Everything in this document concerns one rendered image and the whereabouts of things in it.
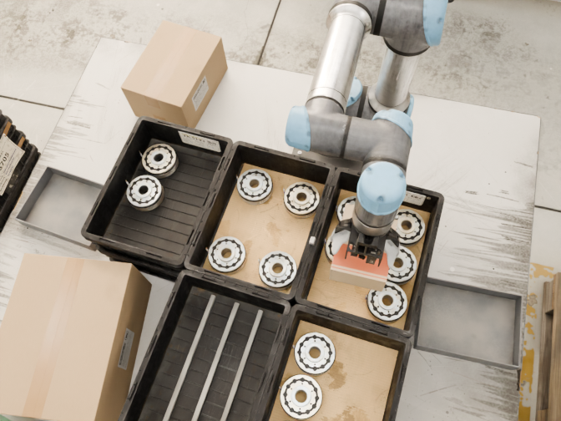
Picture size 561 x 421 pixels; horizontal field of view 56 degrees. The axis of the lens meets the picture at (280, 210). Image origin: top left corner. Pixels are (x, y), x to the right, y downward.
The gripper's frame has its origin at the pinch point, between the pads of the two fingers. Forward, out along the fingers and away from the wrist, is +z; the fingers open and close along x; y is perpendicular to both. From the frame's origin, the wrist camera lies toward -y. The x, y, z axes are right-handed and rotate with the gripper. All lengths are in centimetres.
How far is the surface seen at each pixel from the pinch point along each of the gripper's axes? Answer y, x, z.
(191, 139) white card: -29, -55, 21
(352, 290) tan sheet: 2.9, 0.1, 27.4
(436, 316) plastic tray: 1.0, 24.8, 40.0
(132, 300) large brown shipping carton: 20, -57, 27
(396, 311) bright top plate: 6.6, 12.2, 24.5
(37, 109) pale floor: -75, -175, 111
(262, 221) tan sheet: -10.5, -28.7, 27.5
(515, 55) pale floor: -163, 58, 112
